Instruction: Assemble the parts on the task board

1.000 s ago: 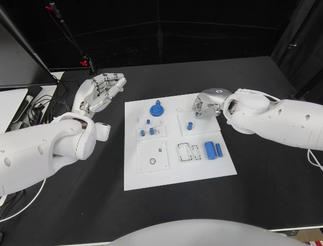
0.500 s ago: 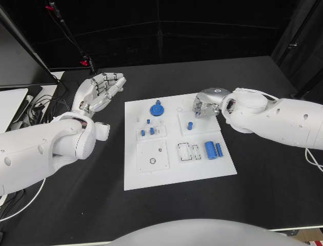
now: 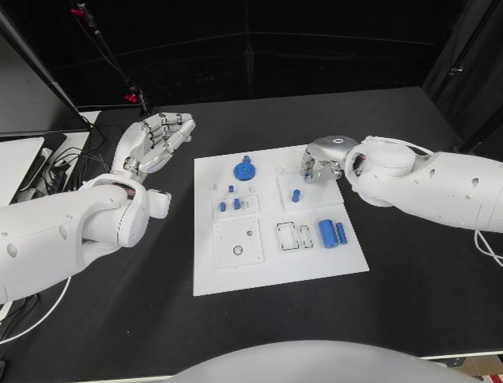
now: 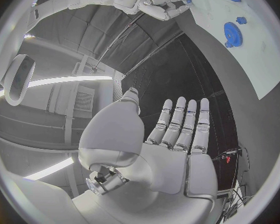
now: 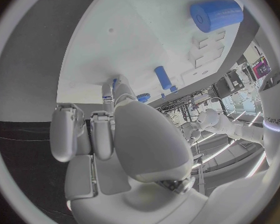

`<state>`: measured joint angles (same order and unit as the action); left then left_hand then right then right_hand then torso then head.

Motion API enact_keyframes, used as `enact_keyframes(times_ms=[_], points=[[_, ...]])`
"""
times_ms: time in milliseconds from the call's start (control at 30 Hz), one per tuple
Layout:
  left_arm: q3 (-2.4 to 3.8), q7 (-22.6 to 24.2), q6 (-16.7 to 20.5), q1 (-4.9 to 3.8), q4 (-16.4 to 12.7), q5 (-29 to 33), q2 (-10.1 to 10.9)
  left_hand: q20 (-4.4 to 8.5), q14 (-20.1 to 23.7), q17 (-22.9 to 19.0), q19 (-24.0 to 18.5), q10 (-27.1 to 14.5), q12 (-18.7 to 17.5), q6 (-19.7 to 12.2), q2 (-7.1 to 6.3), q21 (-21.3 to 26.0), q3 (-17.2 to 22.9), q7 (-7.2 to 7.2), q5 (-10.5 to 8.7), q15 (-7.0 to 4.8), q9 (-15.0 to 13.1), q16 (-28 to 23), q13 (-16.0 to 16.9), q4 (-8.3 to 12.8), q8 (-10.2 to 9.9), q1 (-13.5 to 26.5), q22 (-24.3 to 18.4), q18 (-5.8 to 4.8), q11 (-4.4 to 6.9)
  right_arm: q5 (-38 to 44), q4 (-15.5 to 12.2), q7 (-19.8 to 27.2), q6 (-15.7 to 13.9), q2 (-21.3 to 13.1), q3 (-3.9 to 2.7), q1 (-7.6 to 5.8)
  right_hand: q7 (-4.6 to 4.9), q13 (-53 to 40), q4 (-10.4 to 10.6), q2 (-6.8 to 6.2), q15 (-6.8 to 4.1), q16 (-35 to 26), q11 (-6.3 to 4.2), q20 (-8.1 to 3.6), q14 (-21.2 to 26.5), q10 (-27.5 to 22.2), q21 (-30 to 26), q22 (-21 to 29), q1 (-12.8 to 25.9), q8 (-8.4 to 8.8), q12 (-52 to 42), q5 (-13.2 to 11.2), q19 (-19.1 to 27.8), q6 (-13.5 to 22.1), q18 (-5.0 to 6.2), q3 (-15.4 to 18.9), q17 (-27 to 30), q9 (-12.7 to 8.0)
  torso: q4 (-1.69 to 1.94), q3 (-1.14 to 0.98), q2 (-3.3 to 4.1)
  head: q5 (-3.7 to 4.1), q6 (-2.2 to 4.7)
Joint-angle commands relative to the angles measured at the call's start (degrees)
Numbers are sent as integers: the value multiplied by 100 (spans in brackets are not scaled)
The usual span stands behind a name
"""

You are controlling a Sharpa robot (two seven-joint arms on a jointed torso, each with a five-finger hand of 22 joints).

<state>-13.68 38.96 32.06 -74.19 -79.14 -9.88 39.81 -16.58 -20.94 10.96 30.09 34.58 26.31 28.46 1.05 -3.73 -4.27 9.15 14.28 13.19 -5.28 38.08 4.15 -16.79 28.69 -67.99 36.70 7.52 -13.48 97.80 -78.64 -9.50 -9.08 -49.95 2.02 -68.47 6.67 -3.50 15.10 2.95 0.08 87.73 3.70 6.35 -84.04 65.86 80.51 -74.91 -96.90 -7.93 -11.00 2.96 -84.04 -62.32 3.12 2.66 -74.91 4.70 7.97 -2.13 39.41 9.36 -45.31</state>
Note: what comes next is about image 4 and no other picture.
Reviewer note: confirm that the large blue gear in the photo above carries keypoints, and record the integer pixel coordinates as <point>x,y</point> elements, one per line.
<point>233,34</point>

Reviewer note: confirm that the white robot head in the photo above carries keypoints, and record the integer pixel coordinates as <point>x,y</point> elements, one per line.
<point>19,78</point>

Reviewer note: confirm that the white task board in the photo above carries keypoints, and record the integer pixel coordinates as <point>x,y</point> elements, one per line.
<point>252,46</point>

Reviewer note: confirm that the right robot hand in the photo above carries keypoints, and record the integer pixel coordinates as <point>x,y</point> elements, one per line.
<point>161,7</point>

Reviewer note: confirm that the small blue gear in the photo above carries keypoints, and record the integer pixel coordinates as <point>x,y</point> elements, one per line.
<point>241,20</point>

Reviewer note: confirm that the blue peg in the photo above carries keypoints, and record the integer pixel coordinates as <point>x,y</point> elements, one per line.
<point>189,1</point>

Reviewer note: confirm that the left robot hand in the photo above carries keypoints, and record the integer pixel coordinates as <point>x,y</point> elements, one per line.
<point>168,171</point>

